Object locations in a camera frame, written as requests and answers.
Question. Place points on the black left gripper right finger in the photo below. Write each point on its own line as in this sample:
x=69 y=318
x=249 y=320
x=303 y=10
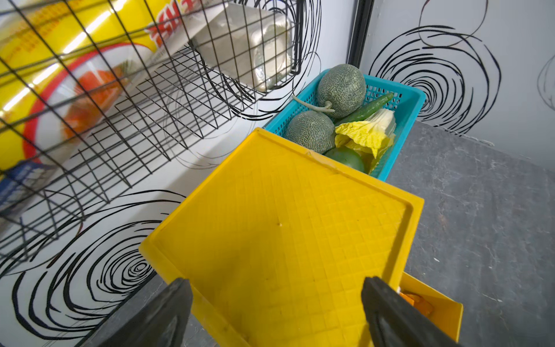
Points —
x=393 y=322

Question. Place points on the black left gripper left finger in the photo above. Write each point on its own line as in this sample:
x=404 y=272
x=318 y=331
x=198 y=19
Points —
x=162 y=321

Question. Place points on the orange cookie pack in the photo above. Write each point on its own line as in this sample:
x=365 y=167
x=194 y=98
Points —
x=419 y=303

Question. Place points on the yellow plastic drawer cabinet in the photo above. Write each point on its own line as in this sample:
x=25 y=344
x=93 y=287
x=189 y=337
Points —
x=276 y=244

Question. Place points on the green avocado toy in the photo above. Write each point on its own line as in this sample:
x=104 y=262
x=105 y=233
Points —
x=347 y=157

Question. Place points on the teal plastic basket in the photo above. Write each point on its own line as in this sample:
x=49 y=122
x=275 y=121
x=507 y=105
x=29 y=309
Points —
x=406 y=104

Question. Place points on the left netted melon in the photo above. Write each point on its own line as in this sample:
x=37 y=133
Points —
x=312 y=130

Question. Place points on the netted melon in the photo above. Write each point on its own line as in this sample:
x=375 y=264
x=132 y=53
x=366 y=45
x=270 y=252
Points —
x=312 y=130
x=343 y=86

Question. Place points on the green cucumber toy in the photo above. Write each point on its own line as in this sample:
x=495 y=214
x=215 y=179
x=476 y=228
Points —
x=367 y=110

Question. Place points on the right netted melon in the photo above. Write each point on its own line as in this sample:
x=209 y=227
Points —
x=343 y=86

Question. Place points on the yellow white box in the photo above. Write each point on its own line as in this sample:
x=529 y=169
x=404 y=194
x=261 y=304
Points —
x=64 y=64

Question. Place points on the black wire wall basket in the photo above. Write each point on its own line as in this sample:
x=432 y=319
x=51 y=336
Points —
x=181 y=104

